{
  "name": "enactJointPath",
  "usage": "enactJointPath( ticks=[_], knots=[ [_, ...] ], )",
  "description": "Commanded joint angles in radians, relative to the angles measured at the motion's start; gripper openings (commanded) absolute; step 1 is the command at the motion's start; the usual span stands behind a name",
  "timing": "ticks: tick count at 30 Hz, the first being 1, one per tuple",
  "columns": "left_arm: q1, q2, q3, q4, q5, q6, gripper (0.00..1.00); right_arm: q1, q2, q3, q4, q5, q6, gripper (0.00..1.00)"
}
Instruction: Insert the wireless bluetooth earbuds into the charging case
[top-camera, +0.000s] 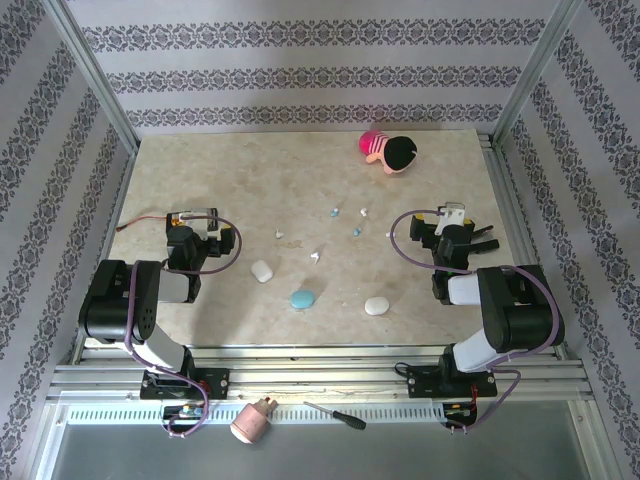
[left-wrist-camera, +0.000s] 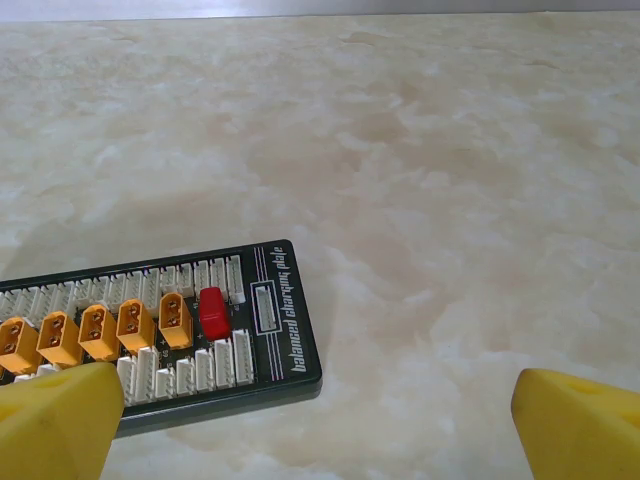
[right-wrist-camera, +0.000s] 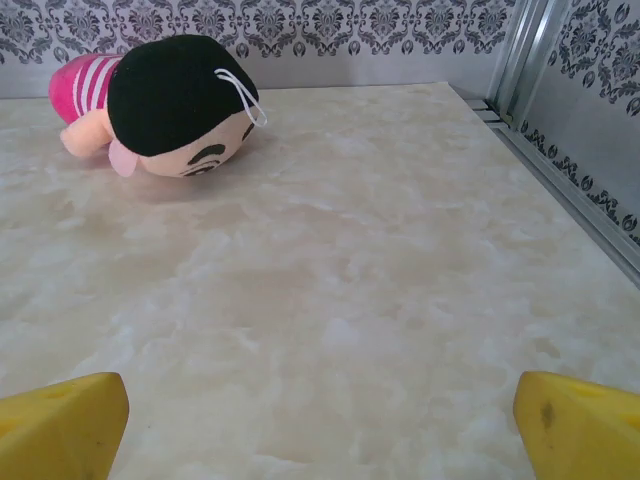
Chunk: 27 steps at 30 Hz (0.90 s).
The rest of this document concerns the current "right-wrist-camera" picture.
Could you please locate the aluminium extrusion frame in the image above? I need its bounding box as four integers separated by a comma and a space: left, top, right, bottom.
467, 0, 640, 289

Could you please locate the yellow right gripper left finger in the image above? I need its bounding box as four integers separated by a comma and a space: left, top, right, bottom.
0, 372, 131, 480

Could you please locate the plush doll with black hair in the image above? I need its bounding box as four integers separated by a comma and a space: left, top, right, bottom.
48, 34, 270, 180

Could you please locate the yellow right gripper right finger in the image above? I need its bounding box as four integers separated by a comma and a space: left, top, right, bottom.
514, 370, 640, 480

